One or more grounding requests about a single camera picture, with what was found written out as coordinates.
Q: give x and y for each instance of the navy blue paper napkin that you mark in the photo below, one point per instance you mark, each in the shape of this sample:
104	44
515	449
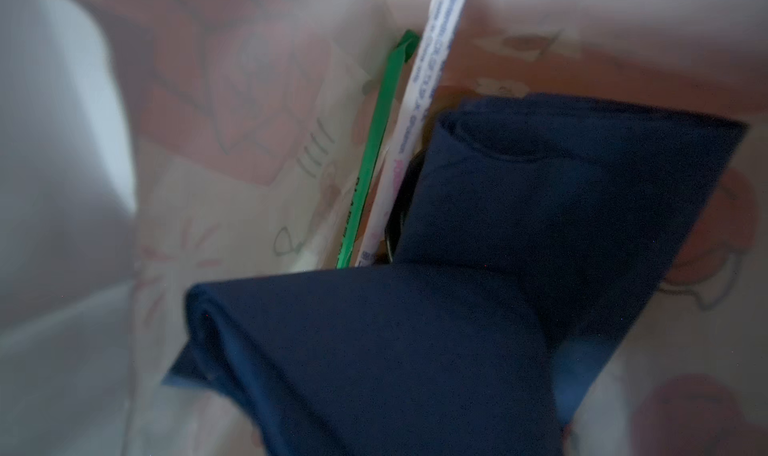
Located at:
569	202
385	360

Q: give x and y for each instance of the green drinking straw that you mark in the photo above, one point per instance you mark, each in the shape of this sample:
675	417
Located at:
376	129

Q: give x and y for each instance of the white drinking straw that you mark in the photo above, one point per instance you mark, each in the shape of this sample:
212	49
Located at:
433	50

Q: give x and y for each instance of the red white paper takeout bag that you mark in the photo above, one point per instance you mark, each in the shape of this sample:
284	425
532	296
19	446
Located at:
150	144

